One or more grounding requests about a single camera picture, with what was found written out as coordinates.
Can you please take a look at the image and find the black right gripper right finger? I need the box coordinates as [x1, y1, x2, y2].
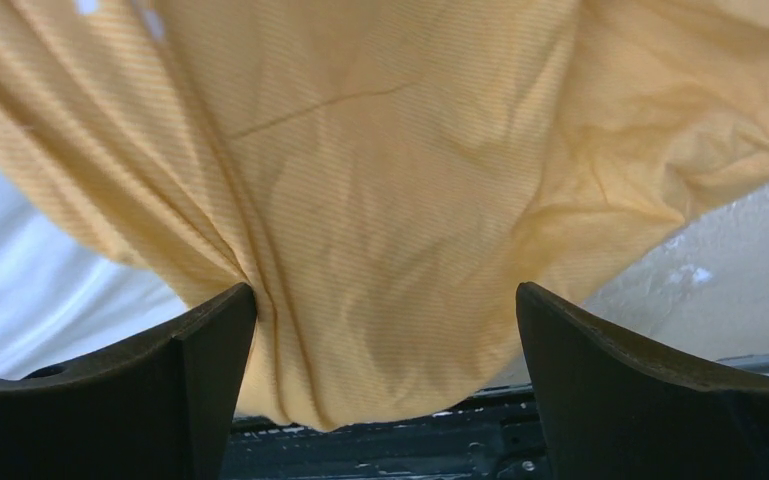
[516, 283, 769, 479]

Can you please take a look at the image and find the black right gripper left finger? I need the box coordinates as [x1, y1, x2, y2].
[0, 284, 257, 479]

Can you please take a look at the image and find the white pillow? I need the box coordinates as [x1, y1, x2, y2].
[0, 172, 187, 380]

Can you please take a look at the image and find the orange Mickey Mouse pillowcase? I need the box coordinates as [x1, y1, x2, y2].
[0, 1, 769, 430]

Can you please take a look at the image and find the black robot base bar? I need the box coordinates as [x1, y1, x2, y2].
[220, 385, 554, 479]

